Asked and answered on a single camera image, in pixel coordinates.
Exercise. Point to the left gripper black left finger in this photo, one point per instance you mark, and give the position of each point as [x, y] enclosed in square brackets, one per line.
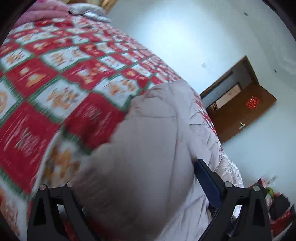
[45, 222]

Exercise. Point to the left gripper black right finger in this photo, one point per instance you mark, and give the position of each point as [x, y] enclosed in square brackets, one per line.
[241, 213]

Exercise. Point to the light pink quilted down jacket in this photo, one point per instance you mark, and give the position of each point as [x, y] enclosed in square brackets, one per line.
[141, 184]

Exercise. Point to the items on dresser top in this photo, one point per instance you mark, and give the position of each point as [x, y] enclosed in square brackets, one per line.
[280, 210]

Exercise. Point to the brown wooden door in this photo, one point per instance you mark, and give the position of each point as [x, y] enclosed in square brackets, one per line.
[226, 119]

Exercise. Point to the red double happiness decal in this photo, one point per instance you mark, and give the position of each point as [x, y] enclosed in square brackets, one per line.
[253, 102]

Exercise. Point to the red patchwork bear bedspread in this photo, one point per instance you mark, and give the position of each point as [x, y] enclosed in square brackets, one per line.
[66, 85]

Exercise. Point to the pink folded quilt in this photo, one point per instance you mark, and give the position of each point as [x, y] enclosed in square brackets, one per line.
[43, 10]

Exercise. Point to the striped grey pillow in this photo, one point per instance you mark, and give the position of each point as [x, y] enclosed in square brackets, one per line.
[90, 11]

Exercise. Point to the cream and brown headboard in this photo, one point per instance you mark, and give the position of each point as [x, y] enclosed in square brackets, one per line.
[108, 5]

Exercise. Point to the brown door frame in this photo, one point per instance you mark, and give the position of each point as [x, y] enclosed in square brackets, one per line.
[229, 85]

